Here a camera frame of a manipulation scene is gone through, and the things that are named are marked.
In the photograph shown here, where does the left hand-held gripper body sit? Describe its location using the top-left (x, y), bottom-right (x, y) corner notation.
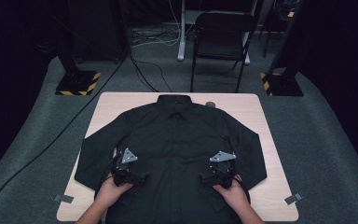
top-left (111, 147), bottom-right (139, 188)

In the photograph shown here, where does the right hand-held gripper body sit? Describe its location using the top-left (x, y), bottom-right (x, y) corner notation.
top-left (209, 150), bottom-right (238, 190)

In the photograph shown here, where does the black button-up shirt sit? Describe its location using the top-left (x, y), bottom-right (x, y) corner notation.
top-left (74, 93), bottom-right (268, 224)

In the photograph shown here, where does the person's left hand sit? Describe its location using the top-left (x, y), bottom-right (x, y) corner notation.
top-left (97, 177), bottom-right (134, 207)

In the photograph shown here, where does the person's right hand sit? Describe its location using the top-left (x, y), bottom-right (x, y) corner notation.
top-left (213, 176), bottom-right (250, 209)

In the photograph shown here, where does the grey tape strip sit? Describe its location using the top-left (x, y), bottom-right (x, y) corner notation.
top-left (283, 192), bottom-right (304, 206)
top-left (53, 194), bottom-right (75, 204)

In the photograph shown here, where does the black stand with striped base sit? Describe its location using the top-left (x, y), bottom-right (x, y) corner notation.
top-left (54, 0), bottom-right (102, 97)
top-left (259, 0), bottom-right (306, 97)

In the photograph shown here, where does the black folding chair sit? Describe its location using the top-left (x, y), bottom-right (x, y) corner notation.
top-left (189, 11), bottom-right (258, 93)

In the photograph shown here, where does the dark cabinet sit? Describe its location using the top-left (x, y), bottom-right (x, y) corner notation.
top-left (67, 0), bottom-right (131, 62)

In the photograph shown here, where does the left hand-held gripper cable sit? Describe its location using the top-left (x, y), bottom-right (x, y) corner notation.
top-left (93, 156), bottom-right (119, 200)

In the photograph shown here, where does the long black floor cable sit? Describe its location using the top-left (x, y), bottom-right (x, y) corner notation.
top-left (0, 50), bottom-right (131, 224)

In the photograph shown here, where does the thin black floor cable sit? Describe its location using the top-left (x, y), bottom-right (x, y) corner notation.
top-left (130, 54), bottom-right (172, 93)

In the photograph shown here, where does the white desk frame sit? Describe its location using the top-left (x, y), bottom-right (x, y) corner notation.
top-left (176, 0), bottom-right (259, 65)

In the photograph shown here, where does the tangle of floor cables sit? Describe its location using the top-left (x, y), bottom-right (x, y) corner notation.
top-left (131, 25), bottom-right (181, 49)

